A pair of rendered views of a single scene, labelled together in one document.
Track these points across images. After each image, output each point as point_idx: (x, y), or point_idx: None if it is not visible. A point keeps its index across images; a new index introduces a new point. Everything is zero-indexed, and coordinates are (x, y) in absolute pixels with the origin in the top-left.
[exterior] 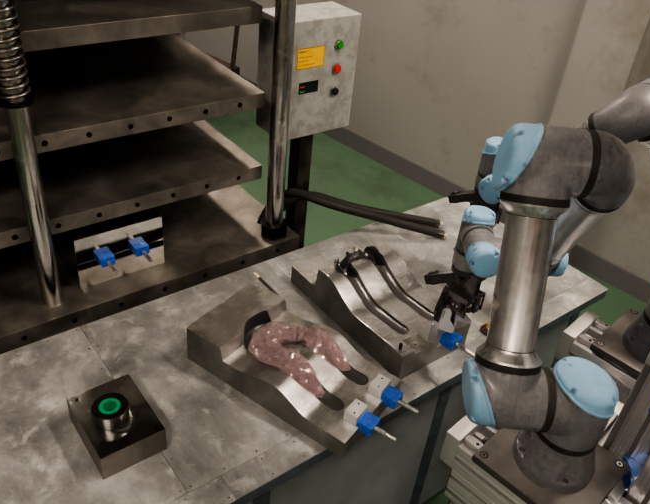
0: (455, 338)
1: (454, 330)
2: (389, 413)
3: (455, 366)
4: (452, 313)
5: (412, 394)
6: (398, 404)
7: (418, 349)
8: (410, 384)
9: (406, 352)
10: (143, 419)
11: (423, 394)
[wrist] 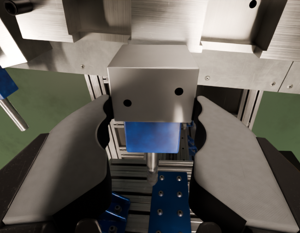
0: (148, 145)
1: (258, 48)
2: (20, 68)
3: (202, 68)
4: (201, 137)
5: (77, 64)
6: (42, 65)
7: (117, 19)
8: (88, 45)
9: (40, 32)
10: None
11: (98, 74)
